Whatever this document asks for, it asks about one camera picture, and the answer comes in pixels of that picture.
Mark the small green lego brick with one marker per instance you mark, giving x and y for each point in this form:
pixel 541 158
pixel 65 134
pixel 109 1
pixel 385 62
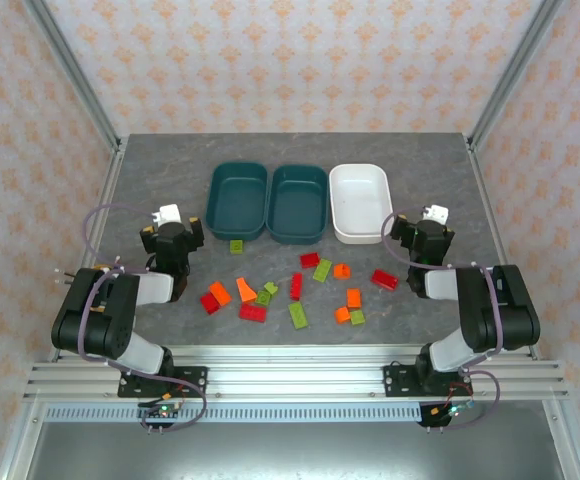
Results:
pixel 357 317
pixel 262 299
pixel 236 246
pixel 271 288

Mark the long orange lego brick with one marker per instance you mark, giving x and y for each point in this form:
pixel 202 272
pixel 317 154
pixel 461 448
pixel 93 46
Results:
pixel 220 293

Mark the small red lego brick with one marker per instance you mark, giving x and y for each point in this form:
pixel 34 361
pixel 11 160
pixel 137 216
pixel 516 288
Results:
pixel 210 303

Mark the orange sloped lego brick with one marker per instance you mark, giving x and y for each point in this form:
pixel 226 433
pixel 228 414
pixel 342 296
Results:
pixel 245 291

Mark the long green lego brick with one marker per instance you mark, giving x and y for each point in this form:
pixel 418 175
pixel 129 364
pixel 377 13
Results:
pixel 322 270
pixel 298 316

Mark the long narrow red lego brick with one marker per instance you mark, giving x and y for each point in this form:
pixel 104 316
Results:
pixel 296 286

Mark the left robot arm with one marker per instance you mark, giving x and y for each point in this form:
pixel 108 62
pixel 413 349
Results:
pixel 97 320

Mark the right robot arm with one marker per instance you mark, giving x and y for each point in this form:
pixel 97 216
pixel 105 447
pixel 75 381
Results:
pixel 495 315

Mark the white plastic container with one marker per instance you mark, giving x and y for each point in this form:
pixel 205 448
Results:
pixel 360 200

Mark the teal plastic container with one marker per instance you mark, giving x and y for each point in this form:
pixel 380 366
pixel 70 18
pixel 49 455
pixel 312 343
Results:
pixel 297 202
pixel 236 200

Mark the small controller board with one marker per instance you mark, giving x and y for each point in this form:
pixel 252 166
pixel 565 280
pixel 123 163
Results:
pixel 452 412
pixel 162 412

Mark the grey metal panel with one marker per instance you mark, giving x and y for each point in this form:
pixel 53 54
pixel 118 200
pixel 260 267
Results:
pixel 295 455

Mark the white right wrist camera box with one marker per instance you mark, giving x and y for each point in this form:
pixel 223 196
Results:
pixel 437 214

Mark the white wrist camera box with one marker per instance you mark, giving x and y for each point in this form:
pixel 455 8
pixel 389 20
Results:
pixel 168 214
pixel 437 214

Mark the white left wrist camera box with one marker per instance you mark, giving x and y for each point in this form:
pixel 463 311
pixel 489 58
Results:
pixel 168 214

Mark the aluminium table side rail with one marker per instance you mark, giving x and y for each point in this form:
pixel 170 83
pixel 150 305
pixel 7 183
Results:
pixel 104 200
pixel 487 200

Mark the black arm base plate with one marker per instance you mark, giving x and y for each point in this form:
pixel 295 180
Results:
pixel 400 380
pixel 195 380

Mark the wide aluminium mounting rail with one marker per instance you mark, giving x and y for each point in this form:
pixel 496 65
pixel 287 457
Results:
pixel 295 375

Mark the aluminium frame post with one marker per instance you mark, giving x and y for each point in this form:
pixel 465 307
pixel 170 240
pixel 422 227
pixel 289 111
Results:
pixel 515 65
pixel 72 65

